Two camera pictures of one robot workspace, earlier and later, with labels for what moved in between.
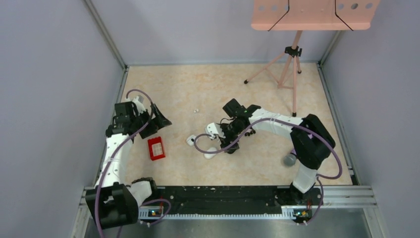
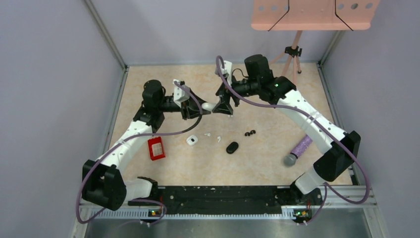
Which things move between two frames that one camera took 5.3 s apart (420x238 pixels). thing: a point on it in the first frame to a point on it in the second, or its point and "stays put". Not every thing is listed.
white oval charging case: (210, 155) to (208, 105)
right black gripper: (228, 140) to (224, 106)
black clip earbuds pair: (251, 132) stays put
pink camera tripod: (304, 15) stays put
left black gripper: (160, 122) to (193, 106)
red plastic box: (156, 148) stays put
